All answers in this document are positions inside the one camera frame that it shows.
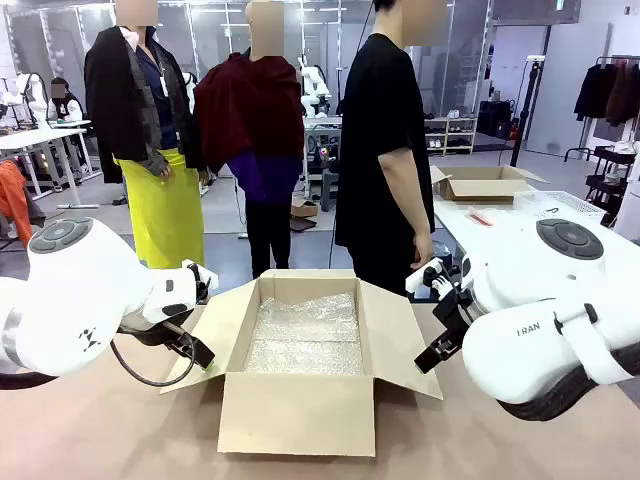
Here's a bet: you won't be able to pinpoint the wooden shoe rack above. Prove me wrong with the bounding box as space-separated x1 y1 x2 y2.
424 115 477 157

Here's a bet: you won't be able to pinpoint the black mannequin trousers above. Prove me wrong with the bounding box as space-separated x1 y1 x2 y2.
244 196 293 280

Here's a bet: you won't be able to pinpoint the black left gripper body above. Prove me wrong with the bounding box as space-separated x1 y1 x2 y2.
117 318 196 354

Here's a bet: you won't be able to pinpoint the yellow mannequin skirt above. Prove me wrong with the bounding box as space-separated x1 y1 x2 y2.
113 147 207 271

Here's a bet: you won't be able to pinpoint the dark maroon hanging garment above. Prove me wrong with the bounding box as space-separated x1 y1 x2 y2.
604 63 640 129

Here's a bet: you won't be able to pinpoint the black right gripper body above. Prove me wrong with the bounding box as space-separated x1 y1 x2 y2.
432 288 482 340

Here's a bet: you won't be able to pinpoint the purple mannequin garment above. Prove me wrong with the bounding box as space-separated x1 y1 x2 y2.
227 152 305 204

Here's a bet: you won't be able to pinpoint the black mannequin jacket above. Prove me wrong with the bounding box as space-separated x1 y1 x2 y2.
83 24 202 185

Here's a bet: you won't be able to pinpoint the orange garment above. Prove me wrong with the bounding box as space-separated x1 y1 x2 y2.
0 159 34 237

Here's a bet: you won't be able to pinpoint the clear bubble wrap sheet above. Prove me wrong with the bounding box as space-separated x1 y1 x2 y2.
243 292 365 376

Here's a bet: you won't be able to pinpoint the person's right hand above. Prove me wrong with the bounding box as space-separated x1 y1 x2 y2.
408 231 435 274

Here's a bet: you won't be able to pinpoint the white desk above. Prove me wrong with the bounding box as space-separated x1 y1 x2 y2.
0 119 101 210

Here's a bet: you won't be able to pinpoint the person in black t-shirt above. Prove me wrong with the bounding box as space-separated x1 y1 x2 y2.
333 0 451 301

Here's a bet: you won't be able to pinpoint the black utility cart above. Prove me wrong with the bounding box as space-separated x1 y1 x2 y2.
584 144 639 214

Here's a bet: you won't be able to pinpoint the open brown cardboard box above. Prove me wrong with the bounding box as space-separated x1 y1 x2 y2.
159 268 444 458

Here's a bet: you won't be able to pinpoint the grey stool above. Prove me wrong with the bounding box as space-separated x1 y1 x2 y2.
319 167 339 213

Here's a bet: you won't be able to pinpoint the person's right forearm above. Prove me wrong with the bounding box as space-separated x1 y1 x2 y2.
377 144 427 242

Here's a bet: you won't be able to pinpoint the black equipment case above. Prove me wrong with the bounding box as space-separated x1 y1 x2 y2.
477 99 517 139

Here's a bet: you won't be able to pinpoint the black braided cable sleeve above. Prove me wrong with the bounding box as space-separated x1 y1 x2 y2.
494 344 640 424

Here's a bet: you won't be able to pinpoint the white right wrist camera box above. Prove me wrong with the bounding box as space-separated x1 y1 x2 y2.
404 258 464 297

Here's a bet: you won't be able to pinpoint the white side table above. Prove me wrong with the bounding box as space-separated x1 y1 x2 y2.
432 192 626 266

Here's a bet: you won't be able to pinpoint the workbench with equipment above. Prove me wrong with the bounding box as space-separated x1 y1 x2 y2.
303 115 344 187

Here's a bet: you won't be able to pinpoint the black hanging garment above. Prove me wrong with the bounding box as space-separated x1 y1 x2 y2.
573 63 619 124

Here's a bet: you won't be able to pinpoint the black tripod stand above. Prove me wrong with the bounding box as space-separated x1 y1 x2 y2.
508 57 547 169

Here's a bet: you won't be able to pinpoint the white plastic basket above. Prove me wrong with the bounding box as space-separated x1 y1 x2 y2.
513 190 608 219

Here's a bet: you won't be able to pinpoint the open cardboard box with flaps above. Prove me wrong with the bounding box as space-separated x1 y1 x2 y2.
429 164 550 204

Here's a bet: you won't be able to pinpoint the seated person in background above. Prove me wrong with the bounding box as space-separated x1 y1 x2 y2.
47 77 84 124

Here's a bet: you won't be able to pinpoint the maroon mannequin hoodie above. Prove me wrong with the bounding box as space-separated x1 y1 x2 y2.
192 52 307 177

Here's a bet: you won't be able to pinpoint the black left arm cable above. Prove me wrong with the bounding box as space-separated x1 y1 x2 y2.
109 338 197 387

